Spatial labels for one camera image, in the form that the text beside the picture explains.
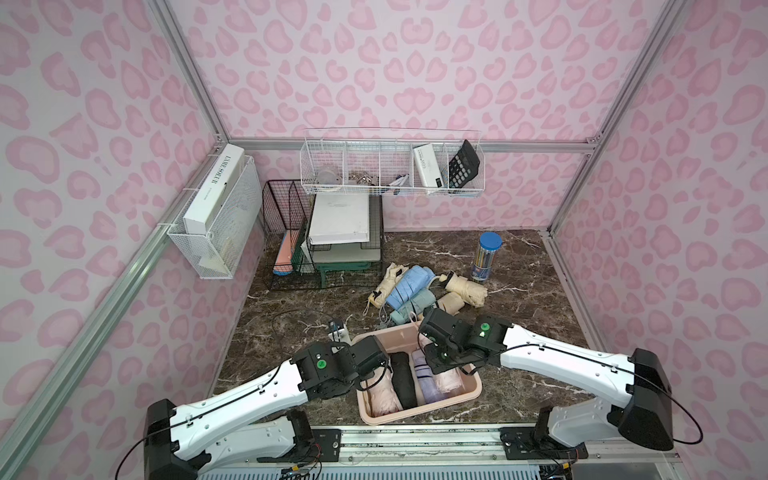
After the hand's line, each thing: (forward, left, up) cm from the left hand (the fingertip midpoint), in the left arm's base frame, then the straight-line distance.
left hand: (368, 363), depth 74 cm
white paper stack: (+40, +10, +11) cm, 43 cm away
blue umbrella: (+29, -11, -6) cm, 32 cm away
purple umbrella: (-3, -16, -10) cm, 19 cm away
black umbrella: (-1, -9, -9) cm, 13 cm away
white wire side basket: (+30, +39, +11) cm, 50 cm away
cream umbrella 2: (+25, -32, -8) cm, 42 cm away
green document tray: (+31, +12, +2) cm, 33 cm away
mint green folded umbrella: (+22, -13, -9) cm, 27 cm away
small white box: (+53, -17, +21) cm, 59 cm away
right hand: (+1, -15, -1) cm, 15 cm away
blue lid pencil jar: (+34, -36, +6) cm, 49 cm away
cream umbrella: (+32, -6, -7) cm, 33 cm away
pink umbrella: (-6, -4, -6) cm, 9 cm away
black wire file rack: (+49, +30, +5) cm, 57 cm away
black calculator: (+53, -28, +20) cm, 64 cm away
